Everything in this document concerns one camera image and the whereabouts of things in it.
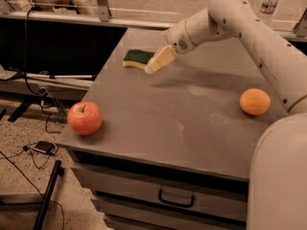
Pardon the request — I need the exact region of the black metal stand leg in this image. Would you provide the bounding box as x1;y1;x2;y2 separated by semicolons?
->
33;160;64;230

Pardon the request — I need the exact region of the black floor cable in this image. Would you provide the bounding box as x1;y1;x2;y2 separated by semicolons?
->
0;141;66;230

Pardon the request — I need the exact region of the black drawer handle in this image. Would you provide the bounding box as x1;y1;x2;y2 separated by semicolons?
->
157;189;195;209

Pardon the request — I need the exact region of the metal window post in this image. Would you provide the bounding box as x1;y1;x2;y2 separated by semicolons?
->
97;0;111;22
293;8;307;37

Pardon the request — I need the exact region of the clear plastic water bottle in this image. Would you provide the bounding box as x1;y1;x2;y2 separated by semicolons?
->
259;0;279;25

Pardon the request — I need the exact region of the left metal window post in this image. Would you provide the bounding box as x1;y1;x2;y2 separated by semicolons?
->
97;0;111;22

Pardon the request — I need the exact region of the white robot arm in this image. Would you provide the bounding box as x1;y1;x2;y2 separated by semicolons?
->
145;0;307;230

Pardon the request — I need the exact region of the orange fruit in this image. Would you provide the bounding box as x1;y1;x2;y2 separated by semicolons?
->
239;88;271;116

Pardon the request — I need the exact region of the grey drawer cabinet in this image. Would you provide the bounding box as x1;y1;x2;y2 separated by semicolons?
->
59;29;286;230

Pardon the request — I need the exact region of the right metal window post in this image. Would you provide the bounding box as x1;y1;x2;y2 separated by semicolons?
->
293;8;307;37

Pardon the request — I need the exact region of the green and yellow sponge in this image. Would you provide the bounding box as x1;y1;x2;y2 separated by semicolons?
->
123;49;154;70

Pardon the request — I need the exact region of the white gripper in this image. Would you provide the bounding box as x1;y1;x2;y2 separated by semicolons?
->
145;20;194;75

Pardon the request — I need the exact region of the red apple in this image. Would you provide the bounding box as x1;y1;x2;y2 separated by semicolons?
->
67;101;103;135

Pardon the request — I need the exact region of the black power adapter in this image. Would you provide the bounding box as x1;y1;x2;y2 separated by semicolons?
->
34;141;55;154

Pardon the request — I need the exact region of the black hanging cable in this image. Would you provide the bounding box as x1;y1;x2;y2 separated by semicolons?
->
22;7;49;98

